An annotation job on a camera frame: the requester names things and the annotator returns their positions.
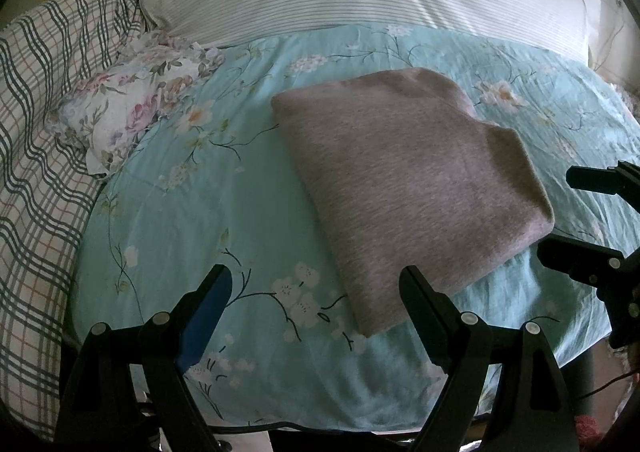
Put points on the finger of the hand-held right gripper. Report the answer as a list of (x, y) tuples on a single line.
[(575, 257), (592, 180)]

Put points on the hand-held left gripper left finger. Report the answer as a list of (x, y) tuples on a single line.
[(206, 313)]

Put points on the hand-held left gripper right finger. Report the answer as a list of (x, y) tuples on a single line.
[(424, 312)]

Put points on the pinkish grey knit garment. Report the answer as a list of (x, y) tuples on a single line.
[(400, 182)]

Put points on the turquoise floral bedsheet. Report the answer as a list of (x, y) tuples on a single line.
[(200, 212)]

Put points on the plaid blanket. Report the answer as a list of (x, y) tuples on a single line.
[(40, 157)]

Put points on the floral pillow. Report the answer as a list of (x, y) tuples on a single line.
[(135, 92)]

